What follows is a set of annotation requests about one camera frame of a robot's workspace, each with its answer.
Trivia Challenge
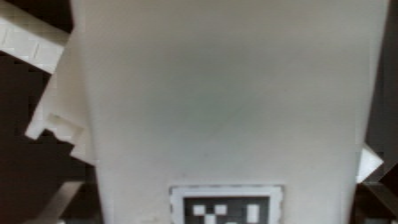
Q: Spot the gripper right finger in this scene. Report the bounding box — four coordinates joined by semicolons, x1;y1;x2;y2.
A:
356;173;398;224

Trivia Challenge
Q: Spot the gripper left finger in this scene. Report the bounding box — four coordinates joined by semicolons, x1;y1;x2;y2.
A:
23;181;98;224

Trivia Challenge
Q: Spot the white cabinet body box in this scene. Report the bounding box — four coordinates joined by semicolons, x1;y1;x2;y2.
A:
25;34;96;165

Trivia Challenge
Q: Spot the white cabinet top block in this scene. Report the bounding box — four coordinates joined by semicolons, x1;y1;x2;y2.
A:
73;0;389;224

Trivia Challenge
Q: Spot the white U-shaped fence frame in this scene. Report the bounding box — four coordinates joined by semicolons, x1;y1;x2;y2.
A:
0;0;70;73

